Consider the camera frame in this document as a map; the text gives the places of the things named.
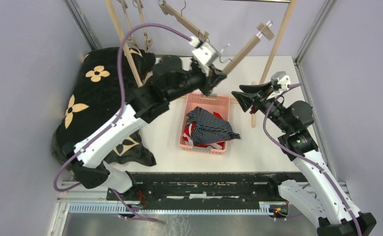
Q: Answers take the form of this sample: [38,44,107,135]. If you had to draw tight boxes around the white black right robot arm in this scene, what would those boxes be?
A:
[232,82,376,236]

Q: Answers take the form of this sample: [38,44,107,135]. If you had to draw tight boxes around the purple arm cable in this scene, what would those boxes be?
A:
[53,23,194,193]
[263,83,363,236]

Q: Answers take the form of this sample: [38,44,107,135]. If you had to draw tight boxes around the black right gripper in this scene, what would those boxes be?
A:
[232,80,291,133]

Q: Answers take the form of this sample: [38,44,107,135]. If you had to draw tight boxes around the pink perforated plastic basket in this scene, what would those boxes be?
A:
[178,92,231,155]

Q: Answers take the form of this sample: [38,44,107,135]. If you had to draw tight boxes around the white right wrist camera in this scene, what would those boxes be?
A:
[270,71,291,95]

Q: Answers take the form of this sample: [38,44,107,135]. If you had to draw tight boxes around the black beige flower blanket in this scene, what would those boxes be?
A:
[51,47,156,167]

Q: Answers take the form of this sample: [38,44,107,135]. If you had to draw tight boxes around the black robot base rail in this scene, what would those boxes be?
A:
[121,172,306,215]

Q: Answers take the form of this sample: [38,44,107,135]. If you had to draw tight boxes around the wooden hanger holding red underwear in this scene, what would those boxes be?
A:
[158,0,209,41]

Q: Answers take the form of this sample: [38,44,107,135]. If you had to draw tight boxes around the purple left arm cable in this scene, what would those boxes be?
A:
[53,23,194,193]

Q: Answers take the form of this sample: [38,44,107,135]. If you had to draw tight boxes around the wooden clothes rack frame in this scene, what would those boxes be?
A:
[104,0,298,128]

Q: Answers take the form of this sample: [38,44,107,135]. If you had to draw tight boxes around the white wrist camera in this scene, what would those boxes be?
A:
[189,36,219,76]
[270,71,291,95]

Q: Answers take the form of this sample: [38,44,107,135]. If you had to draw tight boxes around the empty wooden clip hanger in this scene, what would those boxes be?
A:
[118,0,139,49]

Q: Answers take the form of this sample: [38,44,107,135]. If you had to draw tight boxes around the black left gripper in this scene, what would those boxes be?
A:
[166,63,227,103]

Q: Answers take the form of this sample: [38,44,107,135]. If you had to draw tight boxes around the dark striped boxer shorts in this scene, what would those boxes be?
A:
[186,106,241,145]

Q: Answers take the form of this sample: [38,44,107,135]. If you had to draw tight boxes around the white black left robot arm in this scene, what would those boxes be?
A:
[71,57,230,200]

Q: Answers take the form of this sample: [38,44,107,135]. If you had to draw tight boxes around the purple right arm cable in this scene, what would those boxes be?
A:
[263,83,363,236]

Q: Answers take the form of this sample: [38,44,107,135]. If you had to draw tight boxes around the red printed underwear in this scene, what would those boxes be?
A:
[182,122,226,149]

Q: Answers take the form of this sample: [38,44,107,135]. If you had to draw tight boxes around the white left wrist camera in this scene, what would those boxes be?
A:
[189,36,219,76]

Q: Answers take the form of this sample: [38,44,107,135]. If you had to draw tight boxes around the wooden clip hanger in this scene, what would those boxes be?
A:
[118,0,139,49]
[132,0,153,52]

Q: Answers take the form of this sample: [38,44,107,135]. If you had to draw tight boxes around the wooden hanger holding striped boxers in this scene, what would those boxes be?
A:
[222,20,274,75]

